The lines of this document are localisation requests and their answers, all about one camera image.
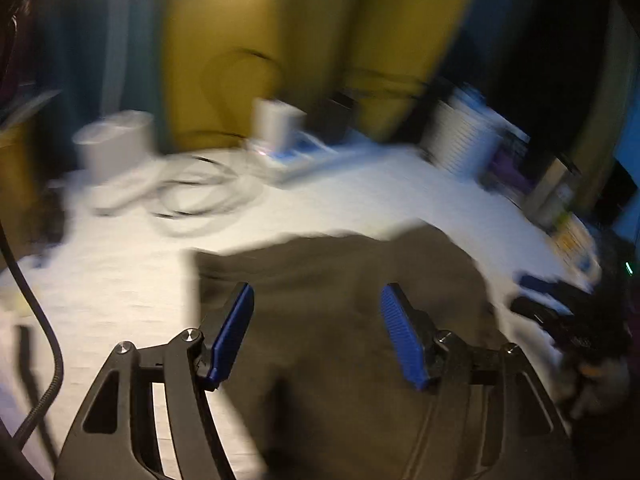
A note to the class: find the narrow yellow curtain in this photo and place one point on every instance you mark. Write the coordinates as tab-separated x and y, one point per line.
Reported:
600	110

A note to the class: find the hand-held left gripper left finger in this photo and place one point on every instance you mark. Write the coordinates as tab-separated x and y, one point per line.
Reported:
232	332

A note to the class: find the cardboard box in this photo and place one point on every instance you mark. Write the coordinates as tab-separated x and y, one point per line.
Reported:
20	180

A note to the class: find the white plastic basket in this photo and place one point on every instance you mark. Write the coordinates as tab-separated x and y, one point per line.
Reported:
462	132

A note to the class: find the white charger plug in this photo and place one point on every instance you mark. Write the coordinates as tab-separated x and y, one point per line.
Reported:
277	125

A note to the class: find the steel tumbler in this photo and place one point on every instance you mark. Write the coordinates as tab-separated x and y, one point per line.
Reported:
552	192

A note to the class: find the white printed mug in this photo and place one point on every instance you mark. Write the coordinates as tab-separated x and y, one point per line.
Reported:
575	245

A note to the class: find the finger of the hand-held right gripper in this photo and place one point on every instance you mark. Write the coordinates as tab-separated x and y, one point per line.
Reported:
537	284
540	312

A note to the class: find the dark monitor screen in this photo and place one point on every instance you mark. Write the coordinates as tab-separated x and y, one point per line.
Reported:
620	192

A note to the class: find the dark brown t-shirt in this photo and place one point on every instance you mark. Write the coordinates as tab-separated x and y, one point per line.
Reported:
340	300

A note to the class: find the white power strip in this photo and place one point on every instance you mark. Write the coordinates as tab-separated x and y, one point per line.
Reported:
310	157

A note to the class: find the teal curtain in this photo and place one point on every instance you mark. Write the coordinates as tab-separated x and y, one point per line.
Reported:
100	35

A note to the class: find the purple cloth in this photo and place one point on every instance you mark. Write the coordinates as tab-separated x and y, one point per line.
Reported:
507	172

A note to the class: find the person's right forearm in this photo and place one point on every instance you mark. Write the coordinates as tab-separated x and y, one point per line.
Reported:
597	385

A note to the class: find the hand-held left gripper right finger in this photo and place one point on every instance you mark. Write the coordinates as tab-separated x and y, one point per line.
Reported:
402	345

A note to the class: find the black charger plug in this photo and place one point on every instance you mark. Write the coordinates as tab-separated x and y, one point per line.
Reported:
331	116

